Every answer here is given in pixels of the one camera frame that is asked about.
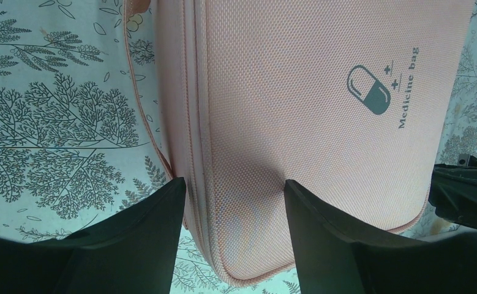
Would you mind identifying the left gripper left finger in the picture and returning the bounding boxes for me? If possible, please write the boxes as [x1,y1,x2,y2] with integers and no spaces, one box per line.
[0,178,186,293]

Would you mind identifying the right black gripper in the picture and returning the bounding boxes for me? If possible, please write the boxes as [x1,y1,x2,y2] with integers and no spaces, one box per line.
[429,154,477,229]

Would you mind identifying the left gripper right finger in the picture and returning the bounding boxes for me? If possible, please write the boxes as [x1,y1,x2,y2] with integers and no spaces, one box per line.
[284,179,477,293]

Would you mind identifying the pink medicine kit case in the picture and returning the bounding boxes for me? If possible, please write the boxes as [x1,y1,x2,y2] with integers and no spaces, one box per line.
[124,1,474,286]

